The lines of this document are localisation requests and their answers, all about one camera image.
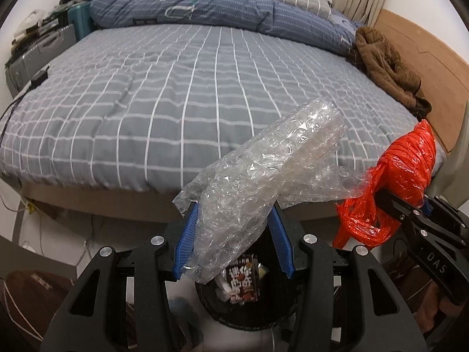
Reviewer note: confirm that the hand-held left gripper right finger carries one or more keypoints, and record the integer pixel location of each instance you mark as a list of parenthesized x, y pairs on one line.
[(282, 242)]

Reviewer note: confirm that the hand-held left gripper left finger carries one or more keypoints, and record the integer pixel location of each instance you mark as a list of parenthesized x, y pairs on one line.
[(187, 242)]

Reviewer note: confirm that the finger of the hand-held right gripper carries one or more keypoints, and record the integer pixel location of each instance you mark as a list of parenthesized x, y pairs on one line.
[(427, 204), (399, 209)]

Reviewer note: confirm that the red plastic bag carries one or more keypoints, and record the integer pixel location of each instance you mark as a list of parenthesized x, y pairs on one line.
[(399, 176)]

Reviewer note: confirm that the dark brown cookie box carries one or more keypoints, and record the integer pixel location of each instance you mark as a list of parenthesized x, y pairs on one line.
[(243, 278)]

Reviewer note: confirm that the white tissue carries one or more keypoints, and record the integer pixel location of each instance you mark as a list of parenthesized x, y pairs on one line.
[(223, 288)]

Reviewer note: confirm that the black trash bin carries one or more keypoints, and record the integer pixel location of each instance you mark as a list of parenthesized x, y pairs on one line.
[(271, 308)]

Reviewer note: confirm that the clear bubble wrap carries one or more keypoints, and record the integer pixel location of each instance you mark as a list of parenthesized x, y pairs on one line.
[(263, 176)]

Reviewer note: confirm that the person's right hand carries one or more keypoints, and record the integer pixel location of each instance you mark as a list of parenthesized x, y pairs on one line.
[(428, 311)]

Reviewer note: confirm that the brown padded jacket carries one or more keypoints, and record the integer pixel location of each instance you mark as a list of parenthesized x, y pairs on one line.
[(388, 66)]

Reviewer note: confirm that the wooden headboard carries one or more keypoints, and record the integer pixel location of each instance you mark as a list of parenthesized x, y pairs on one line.
[(421, 51)]

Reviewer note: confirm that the blue printed pillow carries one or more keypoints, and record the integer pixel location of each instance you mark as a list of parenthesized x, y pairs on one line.
[(340, 18)]

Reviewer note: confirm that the black power adapter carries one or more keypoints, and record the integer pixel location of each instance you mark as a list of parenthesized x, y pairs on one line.
[(38, 77)]

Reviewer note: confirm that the blue striped quilt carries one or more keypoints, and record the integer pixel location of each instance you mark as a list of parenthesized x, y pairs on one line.
[(220, 7)]

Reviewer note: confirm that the grey suitcase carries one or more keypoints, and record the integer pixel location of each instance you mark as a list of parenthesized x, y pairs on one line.
[(36, 53)]

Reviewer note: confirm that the teal suitcase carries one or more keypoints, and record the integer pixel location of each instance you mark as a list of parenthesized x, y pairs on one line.
[(80, 20)]

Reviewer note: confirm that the pile of dark boxes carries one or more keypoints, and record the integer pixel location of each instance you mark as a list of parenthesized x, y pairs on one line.
[(53, 25)]

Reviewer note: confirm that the white plastic object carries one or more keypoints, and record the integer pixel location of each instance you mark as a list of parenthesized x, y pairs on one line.
[(27, 22)]

